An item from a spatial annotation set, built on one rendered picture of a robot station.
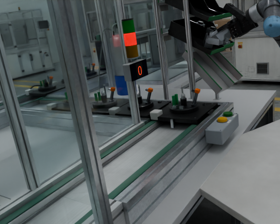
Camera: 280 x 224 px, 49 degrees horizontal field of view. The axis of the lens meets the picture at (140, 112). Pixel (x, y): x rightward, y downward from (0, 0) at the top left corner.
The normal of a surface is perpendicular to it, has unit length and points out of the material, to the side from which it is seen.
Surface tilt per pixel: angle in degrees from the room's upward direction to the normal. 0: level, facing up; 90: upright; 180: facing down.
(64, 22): 90
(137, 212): 90
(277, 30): 130
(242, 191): 0
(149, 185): 90
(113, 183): 0
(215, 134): 90
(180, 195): 0
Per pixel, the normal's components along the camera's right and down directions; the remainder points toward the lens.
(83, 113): 0.82, 0.06
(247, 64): -0.66, 0.31
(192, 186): -0.14, -0.94
